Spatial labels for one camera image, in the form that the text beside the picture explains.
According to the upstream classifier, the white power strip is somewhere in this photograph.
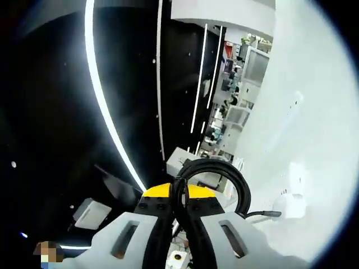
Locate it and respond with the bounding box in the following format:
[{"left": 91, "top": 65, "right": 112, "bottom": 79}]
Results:
[{"left": 252, "top": 161, "right": 307, "bottom": 222}]

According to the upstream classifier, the white charger with black cable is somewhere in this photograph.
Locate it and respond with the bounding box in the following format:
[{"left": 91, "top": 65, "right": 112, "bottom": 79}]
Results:
[{"left": 172, "top": 158, "right": 306, "bottom": 236}]

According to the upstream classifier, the long ceiling light strip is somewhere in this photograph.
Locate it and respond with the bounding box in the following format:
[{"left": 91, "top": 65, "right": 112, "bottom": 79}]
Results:
[{"left": 83, "top": 0, "right": 149, "bottom": 192}]

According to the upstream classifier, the white desk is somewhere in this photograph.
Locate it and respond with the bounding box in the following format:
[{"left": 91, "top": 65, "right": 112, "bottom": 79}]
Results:
[{"left": 224, "top": 0, "right": 355, "bottom": 269}]

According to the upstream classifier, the white worn device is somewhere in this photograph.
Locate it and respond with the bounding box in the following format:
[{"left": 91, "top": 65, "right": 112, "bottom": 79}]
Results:
[{"left": 167, "top": 250, "right": 189, "bottom": 267}]

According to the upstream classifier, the grey box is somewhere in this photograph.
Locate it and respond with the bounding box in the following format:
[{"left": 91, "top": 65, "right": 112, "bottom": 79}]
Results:
[{"left": 166, "top": 146, "right": 197, "bottom": 177}]

